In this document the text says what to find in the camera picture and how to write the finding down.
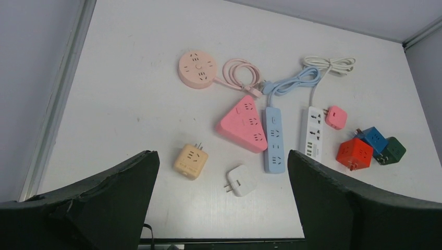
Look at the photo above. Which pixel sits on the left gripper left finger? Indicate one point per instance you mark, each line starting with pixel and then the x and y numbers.
pixel 104 211

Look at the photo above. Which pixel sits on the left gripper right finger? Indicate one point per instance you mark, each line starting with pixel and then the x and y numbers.
pixel 337 211

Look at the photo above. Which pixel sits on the red cube socket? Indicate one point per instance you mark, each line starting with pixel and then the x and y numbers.
pixel 355 154

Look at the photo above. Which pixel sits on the dark green cube socket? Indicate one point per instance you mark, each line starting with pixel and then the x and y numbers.
pixel 392 153

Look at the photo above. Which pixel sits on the blue cube socket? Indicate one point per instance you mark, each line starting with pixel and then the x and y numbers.
pixel 373 138

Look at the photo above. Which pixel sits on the beige cube plug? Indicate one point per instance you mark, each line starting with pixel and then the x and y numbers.
pixel 190 161

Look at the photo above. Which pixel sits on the small pink plug adapter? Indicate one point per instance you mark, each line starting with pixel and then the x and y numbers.
pixel 335 117

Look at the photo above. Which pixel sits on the white charger plug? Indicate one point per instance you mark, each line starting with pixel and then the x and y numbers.
pixel 241 181

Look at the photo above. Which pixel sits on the pink power strip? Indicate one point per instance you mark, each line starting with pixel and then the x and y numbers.
pixel 242 125

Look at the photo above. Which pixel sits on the round pink socket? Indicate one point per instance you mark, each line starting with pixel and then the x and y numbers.
pixel 197 69

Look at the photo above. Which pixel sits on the light blue power strip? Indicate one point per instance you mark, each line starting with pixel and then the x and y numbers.
pixel 274 156

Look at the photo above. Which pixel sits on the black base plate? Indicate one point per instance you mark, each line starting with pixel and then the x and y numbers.
pixel 223 243

